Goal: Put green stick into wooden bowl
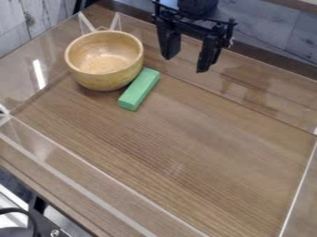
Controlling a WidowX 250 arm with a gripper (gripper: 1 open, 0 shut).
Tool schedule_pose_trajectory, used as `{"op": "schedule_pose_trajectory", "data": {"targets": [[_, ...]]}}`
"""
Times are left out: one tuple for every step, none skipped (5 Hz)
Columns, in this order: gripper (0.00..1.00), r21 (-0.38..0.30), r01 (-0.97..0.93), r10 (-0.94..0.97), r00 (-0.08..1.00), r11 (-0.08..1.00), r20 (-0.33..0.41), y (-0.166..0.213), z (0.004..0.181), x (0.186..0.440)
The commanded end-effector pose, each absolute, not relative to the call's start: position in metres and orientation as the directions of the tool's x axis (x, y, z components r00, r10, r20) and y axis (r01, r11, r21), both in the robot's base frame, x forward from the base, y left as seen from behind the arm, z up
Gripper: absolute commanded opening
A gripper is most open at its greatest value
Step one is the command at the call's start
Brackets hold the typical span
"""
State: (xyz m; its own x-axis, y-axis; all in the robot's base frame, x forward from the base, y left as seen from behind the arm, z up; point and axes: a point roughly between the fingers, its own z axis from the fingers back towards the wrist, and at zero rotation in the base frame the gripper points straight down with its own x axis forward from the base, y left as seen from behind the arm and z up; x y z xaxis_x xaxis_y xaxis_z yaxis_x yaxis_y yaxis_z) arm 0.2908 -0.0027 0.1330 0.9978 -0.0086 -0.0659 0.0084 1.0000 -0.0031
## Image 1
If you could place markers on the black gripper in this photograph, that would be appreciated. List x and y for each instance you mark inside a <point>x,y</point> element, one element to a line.
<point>198,18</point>

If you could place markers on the green rectangular stick block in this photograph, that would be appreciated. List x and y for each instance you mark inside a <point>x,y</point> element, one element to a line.
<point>137,89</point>

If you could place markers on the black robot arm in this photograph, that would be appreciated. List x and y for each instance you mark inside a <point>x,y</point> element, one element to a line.
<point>192,17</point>

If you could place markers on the wooden bowl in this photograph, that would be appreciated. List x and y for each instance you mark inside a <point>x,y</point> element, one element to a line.
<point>104,59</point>

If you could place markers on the clear acrylic tray wall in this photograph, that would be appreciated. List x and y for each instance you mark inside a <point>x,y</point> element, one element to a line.
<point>214,160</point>

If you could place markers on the black table leg bracket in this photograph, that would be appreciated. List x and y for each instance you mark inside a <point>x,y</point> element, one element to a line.
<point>46,228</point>

